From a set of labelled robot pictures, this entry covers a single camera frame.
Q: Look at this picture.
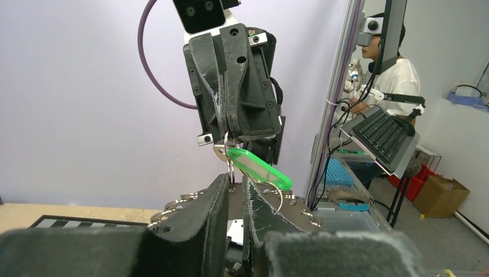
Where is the metal disc with keyrings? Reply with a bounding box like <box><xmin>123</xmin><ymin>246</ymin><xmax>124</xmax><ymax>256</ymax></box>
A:
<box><xmin>142</xmin><ymin>174</ymin><xmax>330</xmax><ymax>251</ymax></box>

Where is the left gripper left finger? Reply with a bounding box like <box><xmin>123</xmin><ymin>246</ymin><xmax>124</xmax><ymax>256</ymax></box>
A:
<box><xmin>1</xmin><ymin>174</ymin><xmax>230</xmax><ymax>276</ymax></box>

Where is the blue tray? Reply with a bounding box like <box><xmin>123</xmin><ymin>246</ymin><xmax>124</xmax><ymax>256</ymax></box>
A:
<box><xmin>325</xmin><ymin>158</ymin><xmax>353</xmax><ymax>186</ymax></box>

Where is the cardboard box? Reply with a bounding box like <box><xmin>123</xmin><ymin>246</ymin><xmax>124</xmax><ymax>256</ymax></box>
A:
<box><xmin>413</xmin><ymin>175</ymin><xmax>470</xmax><ymax>218</ymax></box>

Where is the green key tag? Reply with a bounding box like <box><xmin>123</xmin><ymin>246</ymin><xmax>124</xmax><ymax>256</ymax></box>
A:
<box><xmin>227</xmin><ymin>148</ymin><xmax>293</xmax><ymax>190</ymax></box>

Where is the silver key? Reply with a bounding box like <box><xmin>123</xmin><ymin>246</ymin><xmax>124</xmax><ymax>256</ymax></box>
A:
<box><xmin>212</xmin><ymin>144</ymin><xmax>240</xmax><ymax>163</ymax></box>

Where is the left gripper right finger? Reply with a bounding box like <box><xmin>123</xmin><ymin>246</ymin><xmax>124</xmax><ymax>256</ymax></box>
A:
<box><xmin>241</xmin><ymin>175</ymin><xmax>427</xmax><ymax>277</ymax></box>

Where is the person in white shirt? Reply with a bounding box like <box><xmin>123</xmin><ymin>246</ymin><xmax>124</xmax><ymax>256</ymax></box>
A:
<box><xmin>362</xmin><ymin>34</ymin><xmax>420</xmax><ymax>118</ymax></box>

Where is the black white chessboard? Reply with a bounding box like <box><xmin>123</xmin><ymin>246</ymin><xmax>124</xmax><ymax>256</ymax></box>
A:
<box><xmin>29</xmin><ymin>215</ymin><xmax>148</xmax><ymax>229</ymax></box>

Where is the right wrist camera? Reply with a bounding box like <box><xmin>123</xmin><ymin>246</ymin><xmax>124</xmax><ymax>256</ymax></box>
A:
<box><xmin>173</xmin><ymin>0</ymin><xmax>242</xmax><ymax>44</ymax></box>

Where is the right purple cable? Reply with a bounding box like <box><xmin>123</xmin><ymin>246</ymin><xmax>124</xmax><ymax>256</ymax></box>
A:
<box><xmin>137</xmin><ymin>0</ymin><xmax>198</xmax><ymax>111</ymax></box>

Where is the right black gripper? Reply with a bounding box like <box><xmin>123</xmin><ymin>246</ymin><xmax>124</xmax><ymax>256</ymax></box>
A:
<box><xmin>183</xmin><ymin>23</ymin><xmax>285</xmax><ymax>164</ymax></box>

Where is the laptop keyboard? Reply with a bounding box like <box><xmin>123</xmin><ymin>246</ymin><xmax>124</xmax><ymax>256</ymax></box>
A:
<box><xmin>340</xmin><ymin>109</ymin><xmax>420</xmax><ymax>178</ymax></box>

